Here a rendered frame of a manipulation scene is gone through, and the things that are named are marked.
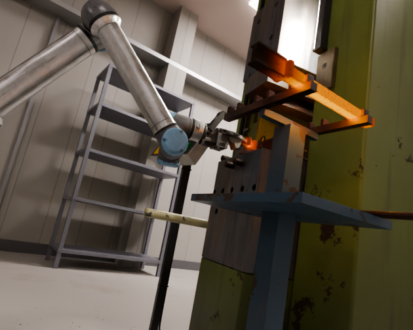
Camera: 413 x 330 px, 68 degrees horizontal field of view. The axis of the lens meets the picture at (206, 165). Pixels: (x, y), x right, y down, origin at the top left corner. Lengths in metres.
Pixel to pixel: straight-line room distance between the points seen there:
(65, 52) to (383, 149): 1.17
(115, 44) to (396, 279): 1.18
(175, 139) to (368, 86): 0.66
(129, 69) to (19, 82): 0.40
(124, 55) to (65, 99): 3.10
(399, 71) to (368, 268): 0.69
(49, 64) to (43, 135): 2.81
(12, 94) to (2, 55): 2.98
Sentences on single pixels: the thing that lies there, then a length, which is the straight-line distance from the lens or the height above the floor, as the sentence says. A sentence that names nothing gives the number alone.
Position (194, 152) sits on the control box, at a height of 0.98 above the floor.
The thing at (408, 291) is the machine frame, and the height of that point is 0.51.
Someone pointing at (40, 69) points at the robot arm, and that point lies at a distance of 1.32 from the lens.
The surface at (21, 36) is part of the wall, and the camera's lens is 4.39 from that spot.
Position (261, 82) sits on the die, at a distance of 1.48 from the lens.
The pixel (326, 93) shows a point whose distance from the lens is 0.78.
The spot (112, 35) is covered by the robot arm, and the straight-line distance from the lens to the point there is 1.20.
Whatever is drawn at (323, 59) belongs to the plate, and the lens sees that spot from 1.38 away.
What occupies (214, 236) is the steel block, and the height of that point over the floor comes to 0.57.
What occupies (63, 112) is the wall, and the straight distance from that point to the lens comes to 4.19.
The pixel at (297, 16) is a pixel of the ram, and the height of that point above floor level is 1.61.
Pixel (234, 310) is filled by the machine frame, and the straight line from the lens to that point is 1.15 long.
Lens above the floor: 0.57
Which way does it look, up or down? 12 degrees up
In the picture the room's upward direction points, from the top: 11 degrees clockwise
